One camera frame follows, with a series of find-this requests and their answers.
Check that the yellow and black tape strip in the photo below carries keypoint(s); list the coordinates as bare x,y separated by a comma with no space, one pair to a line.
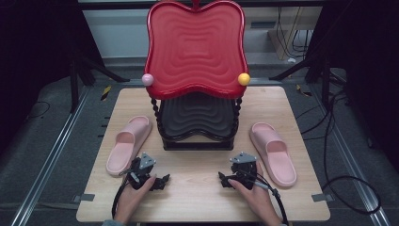
303,91
106,93

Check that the metal floor rail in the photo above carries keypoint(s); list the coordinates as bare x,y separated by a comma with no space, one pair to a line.
47,163
354,175

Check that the pink slipper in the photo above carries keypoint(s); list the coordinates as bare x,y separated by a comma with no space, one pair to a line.
127,147
274,153

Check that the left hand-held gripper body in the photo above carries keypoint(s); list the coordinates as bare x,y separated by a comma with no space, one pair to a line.
142,174

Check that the light wooden board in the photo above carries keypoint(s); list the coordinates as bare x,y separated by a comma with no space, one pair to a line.
282,44

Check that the person's right hand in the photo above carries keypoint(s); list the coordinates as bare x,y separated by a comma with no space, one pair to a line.
258,201

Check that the grey tape piece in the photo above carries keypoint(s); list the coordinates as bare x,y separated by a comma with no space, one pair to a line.
84,197
322,197

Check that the red and black two-tier rack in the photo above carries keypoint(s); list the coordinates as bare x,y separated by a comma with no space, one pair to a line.
196,50

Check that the black metal stand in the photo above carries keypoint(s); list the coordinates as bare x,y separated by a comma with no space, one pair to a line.
326,81
74,84

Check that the person's left hand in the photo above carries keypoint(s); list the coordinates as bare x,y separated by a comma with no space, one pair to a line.
131,202

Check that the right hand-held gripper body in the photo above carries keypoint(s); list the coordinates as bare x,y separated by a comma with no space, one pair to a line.
244,169

